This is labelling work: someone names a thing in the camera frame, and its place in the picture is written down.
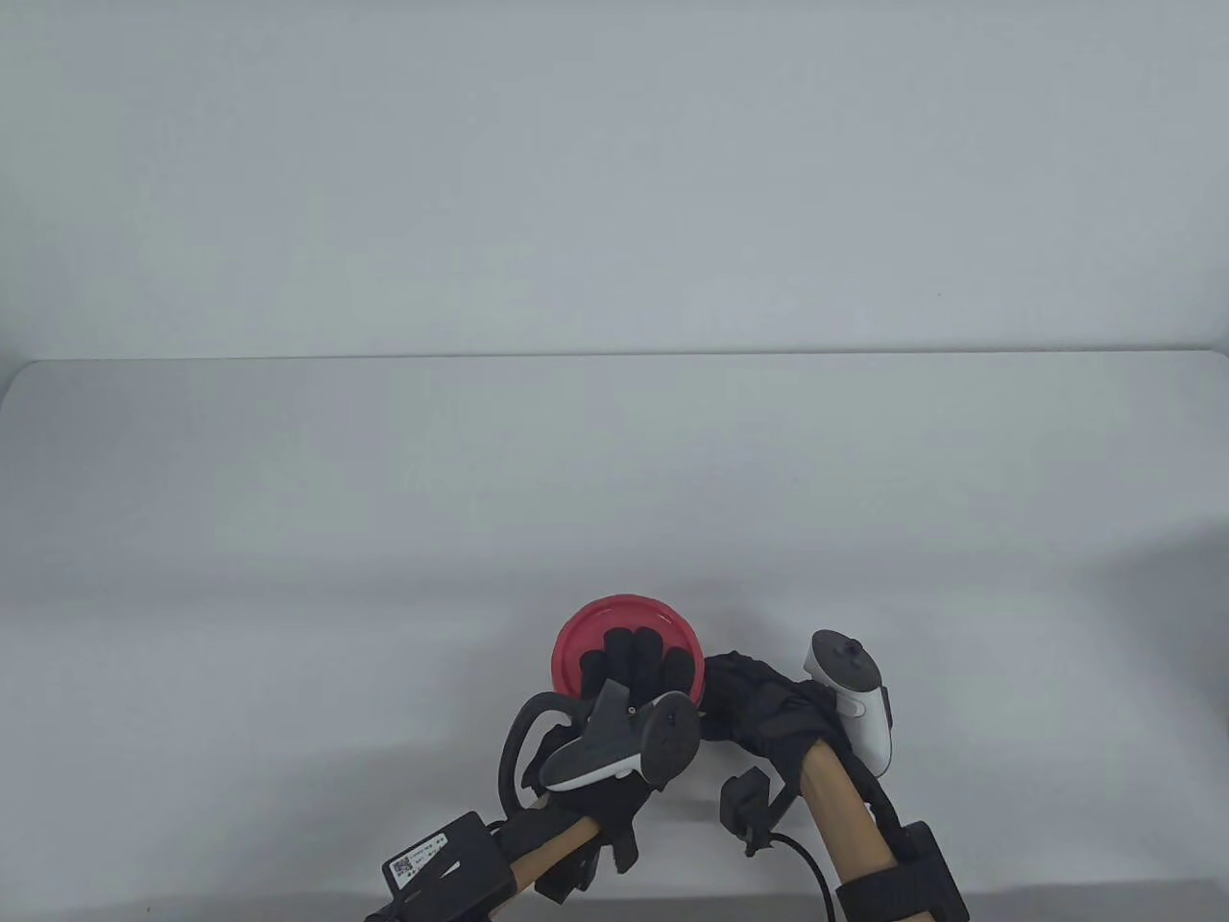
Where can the white and black hand controller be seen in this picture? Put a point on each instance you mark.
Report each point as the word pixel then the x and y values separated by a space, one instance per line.
pixel 672 735
pixel 869 740

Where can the large red lid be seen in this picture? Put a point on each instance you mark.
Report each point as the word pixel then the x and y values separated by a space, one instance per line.
pixel 614 610

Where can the black labelled forearm box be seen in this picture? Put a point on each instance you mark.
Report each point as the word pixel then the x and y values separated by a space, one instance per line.
pixel 446 860

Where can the gray forearm box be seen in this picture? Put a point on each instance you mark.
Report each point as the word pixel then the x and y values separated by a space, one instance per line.
pixel 927 855

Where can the person's left hand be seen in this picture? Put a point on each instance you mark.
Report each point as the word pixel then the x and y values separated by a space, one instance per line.
pixel 643 667

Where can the person's right hand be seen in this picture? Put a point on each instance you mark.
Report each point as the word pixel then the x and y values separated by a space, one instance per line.
pixel 768 711

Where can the person's right forearm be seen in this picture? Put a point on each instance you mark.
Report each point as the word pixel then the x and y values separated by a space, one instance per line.
pixel 835 807

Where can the person's left forearm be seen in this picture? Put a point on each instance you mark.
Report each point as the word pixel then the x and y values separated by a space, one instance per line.
pixel 547 850

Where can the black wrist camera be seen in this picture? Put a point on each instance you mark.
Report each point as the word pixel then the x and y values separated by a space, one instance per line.
pixel 747 802
pixel 576 879

